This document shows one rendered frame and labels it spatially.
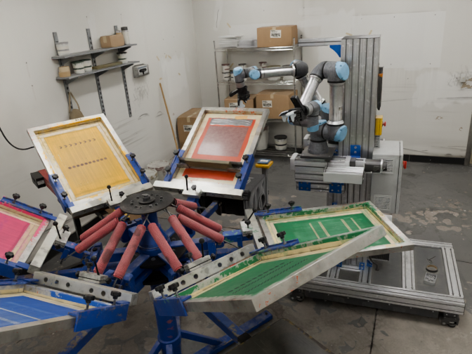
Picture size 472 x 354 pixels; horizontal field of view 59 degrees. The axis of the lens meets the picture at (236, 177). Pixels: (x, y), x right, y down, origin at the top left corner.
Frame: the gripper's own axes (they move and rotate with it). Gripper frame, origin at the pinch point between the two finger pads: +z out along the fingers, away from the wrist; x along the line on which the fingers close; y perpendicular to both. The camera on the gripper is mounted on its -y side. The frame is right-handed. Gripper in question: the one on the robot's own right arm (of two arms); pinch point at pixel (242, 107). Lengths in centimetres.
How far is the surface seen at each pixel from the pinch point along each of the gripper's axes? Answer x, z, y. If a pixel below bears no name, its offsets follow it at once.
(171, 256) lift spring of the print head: -174, -17, 28
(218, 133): -39.1, 0.7, -5.9
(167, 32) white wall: 227, 16, -200
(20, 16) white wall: 2, -87, -200
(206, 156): -62, 6, -8
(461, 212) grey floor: 102, 187, 192
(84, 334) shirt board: -219, -8, 2
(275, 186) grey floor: 120, 192, -30
